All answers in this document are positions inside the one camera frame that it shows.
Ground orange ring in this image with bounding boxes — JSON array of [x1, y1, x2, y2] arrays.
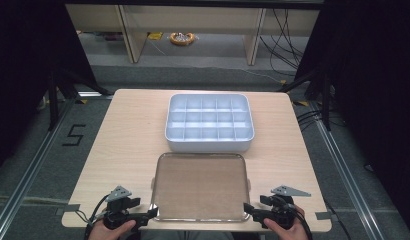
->
[[168, 31, 197, 47]]

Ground black curtain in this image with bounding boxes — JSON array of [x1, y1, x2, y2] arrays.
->
[[292, 0, 410, 231], [0, 0, 98, 176]]

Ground aluminium floor rail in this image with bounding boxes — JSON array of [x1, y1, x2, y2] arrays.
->
[[308, 99, 385, 240], [0, 96, 79, 240]]

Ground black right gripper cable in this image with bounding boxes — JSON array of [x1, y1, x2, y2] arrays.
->
[[293, 209, 315, 240]]

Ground black tape floor mark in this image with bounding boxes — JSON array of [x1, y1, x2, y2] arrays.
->
[[61, 123, 87, 147]]

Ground grey tape piece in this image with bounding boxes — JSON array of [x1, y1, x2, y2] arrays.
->
[[314, 211, 334, 221], [55, 203, 82, 217]]

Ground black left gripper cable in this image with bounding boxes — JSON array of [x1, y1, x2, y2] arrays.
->
[[75, 194, 111, 240]]

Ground white compartment box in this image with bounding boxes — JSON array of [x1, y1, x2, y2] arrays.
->
[[164, 93, 256, 154]]

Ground black floor cables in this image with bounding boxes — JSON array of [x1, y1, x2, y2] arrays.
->
[[294, 107, 329, 132]]

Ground black metal stand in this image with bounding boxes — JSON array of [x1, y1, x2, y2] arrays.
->
[[47, 65, 113, 132], [277, 65, 333, 132]]

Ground person's right hand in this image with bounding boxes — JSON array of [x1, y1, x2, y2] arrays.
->
[[263, 206, 310, 240]]

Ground person's left hand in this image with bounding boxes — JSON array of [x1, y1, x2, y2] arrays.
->
[[87, 218, 138, 240]]

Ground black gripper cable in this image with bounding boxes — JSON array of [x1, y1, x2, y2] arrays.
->
[[293, 209, 315, 240], [75, 194, 111, 240]]

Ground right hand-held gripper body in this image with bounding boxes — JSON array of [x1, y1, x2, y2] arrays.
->
[[263, 185, 312, 231]]

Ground metal baking tray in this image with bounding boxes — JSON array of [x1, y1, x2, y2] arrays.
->
[[149, 151, 253, 224]]

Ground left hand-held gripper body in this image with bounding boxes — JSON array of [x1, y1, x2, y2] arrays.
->
[[102, 185, 142, 231]]

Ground bundle of black cables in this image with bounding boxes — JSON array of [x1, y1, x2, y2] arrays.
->
[[258, 8, 311, 78]]

